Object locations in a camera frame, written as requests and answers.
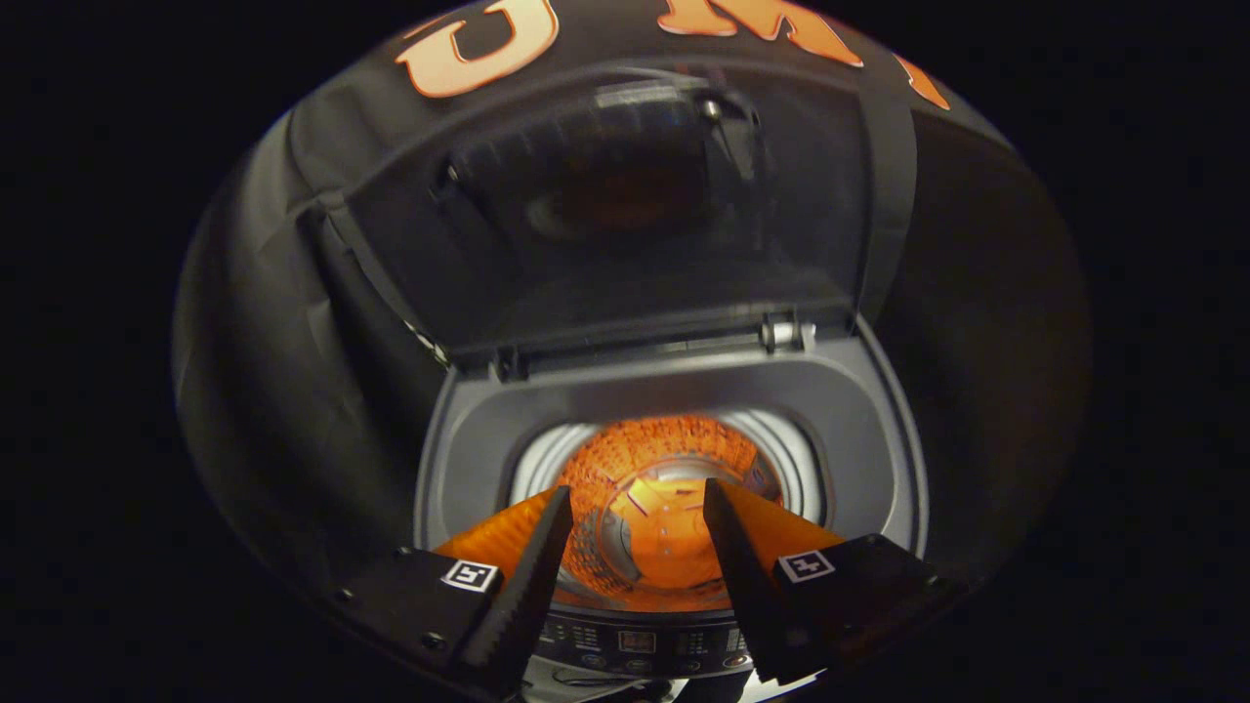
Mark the yellow polo shirt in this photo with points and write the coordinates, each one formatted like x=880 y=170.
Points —
x=664 y=547

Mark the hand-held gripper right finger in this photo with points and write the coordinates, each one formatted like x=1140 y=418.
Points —
x=742 y=576

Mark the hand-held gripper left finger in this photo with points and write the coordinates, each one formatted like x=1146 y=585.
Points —
x=532 y=586

